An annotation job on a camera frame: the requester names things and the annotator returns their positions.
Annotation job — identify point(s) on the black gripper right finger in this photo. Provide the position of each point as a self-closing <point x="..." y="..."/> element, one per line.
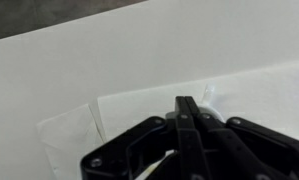
<point x="255" y="150"/>

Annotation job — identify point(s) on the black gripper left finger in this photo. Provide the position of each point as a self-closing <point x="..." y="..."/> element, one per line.
<point x="122" y="153"/>

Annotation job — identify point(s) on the large white paper sheet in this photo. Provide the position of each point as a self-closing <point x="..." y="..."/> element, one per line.
<point x="255" y="96"/>

